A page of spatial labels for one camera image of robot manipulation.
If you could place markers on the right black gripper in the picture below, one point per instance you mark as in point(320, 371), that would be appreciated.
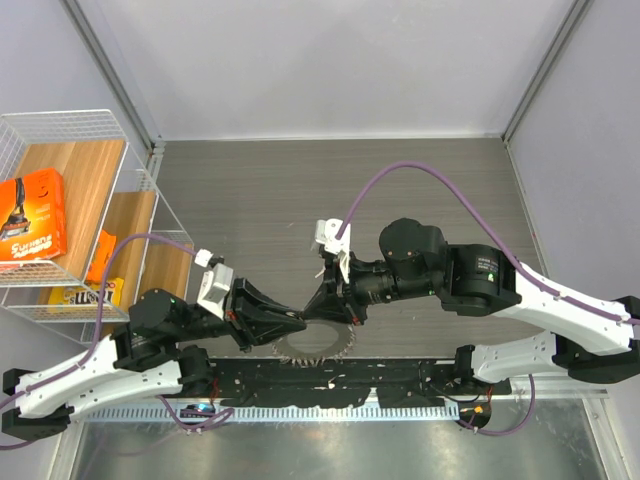
point(336, 299)

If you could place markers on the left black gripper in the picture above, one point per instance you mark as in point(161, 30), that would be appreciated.
point(244, 295)

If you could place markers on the metal disc with key rings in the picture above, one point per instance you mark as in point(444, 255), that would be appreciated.
point(320, 341)

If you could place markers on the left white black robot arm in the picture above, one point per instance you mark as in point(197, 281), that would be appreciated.
point(152, 355)

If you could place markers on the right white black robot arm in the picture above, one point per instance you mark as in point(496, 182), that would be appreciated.
point(590, 339)

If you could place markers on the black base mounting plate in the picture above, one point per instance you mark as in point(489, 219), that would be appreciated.
point(397, 382)

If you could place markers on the small orange packet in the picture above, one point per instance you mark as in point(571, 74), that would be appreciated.
point(104, 250)

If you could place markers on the yellow candy bag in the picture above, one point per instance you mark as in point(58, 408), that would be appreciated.
point(83, 298)

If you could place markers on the orange product box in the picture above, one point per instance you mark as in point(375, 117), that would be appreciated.
point(33, 221)

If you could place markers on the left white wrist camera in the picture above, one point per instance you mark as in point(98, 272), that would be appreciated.
point(216, 282)

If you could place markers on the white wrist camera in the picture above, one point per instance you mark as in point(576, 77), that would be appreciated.
point(334, 237)
point(216, 282)

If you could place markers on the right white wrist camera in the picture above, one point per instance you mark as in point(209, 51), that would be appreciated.
point(334, 237)

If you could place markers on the white slotted cable duct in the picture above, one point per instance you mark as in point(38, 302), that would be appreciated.
point(369, 411)

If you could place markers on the white wire shelf rack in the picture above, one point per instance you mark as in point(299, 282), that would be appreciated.
point(107, 187)

